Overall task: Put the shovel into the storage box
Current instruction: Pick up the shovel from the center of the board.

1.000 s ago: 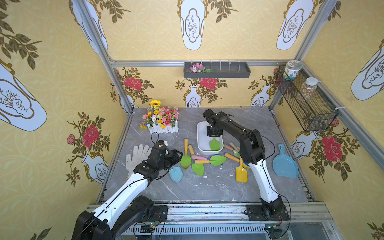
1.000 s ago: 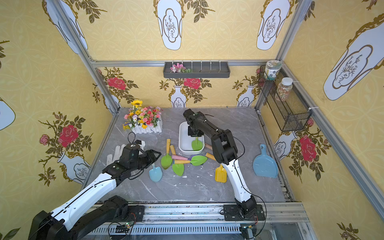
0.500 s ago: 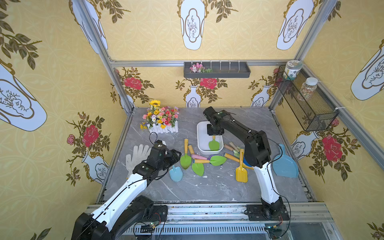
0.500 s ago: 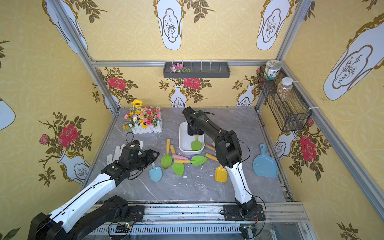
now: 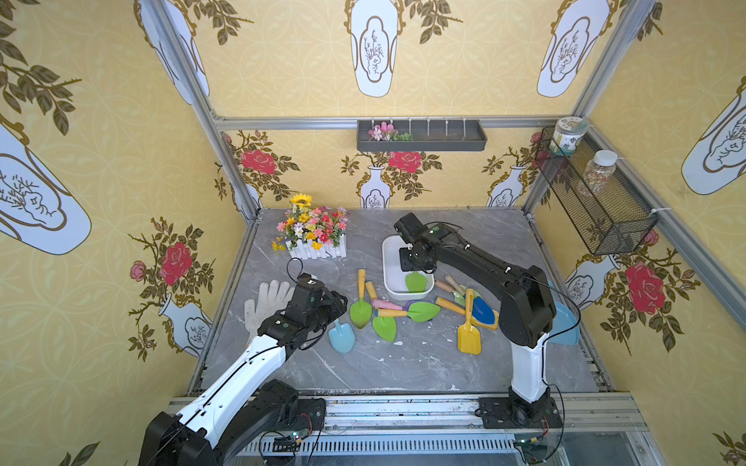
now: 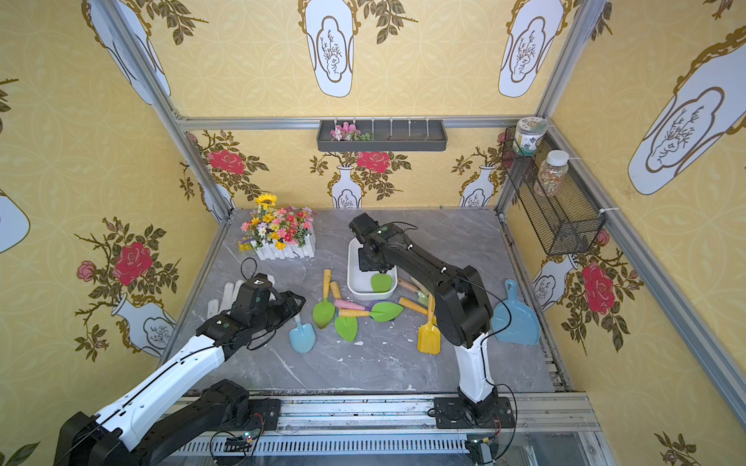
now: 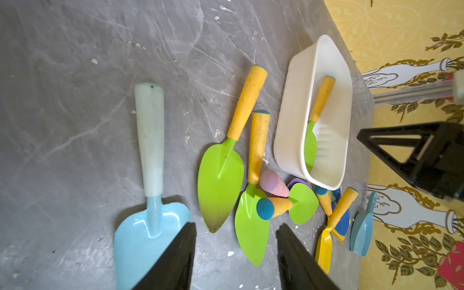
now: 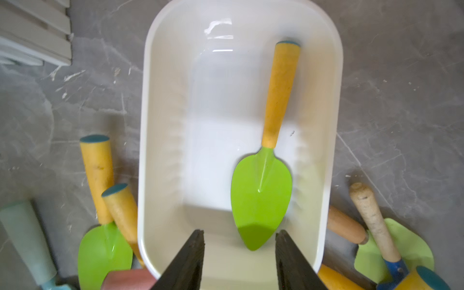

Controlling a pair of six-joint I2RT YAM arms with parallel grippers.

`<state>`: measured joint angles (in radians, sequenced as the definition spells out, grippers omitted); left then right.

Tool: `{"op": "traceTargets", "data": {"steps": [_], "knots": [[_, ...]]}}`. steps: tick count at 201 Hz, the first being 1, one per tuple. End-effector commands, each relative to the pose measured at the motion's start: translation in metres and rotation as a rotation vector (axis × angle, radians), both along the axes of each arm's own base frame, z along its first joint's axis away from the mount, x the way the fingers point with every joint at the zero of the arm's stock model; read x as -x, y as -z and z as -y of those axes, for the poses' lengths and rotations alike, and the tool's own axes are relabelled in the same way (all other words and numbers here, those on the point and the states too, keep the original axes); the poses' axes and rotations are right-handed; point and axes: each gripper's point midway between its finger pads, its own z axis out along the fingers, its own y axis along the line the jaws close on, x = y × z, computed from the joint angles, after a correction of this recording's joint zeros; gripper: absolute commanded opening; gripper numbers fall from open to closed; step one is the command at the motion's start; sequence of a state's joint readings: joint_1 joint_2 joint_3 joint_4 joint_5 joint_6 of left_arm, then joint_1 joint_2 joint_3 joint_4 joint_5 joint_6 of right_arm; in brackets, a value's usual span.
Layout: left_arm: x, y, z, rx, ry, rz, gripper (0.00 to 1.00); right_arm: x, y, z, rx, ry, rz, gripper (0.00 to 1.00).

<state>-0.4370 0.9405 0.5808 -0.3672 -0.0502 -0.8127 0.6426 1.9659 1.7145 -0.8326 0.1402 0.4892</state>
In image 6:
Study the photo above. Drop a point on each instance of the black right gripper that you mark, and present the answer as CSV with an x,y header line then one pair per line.
x,y
361,227

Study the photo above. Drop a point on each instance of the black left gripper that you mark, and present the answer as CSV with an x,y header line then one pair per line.
x,y
288,300

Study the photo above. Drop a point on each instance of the light blue trowel white handle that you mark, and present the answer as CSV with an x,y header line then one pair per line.
x,y
303,336

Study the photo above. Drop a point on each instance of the green pointed trowel yellow handle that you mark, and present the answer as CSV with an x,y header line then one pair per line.
x,y
324,312

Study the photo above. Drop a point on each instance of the yellow plastic scoop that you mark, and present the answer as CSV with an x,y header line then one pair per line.
x,y
429,336

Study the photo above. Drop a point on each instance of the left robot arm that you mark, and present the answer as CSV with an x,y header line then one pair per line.
x,y
139,429

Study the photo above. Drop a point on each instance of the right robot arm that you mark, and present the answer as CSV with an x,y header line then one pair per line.
x,y
461,312

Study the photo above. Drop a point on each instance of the white plastic storage box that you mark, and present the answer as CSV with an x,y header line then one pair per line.
x,y
359,282

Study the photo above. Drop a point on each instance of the white work glove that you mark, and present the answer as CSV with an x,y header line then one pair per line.
x,y
230,293

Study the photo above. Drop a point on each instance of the artificial flowers white fence planter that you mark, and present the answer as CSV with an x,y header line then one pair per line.
x,y
275,232

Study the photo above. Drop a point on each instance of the small pink flowers on shelf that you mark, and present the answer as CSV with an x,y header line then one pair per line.
x,y
348,132

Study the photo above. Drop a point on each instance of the light blue dustpan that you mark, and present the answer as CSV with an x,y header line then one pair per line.
x,y
513,321

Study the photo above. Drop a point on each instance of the jar with patterned lid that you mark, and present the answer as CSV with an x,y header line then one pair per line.
x,y
528,135

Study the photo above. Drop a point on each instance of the clear jar white lid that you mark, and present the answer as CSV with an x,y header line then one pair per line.
x,y
551,173

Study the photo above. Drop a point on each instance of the purple trowel pink handle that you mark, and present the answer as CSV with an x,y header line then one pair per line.
x,y
348,305

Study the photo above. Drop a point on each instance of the green narrow trowel yellow handle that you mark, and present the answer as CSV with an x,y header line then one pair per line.
x,y
346,328

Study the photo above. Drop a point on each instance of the green trowel brown wooden handle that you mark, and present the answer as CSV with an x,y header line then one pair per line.
x,y
423,298

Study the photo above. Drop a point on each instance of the dark wall shelf tray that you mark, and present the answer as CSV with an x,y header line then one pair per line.
x,y
388,134

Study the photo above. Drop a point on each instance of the black wire mesh basket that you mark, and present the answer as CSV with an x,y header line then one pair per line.
x,y
566,221

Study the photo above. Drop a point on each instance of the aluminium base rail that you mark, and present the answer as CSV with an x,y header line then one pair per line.
x,y
407,424

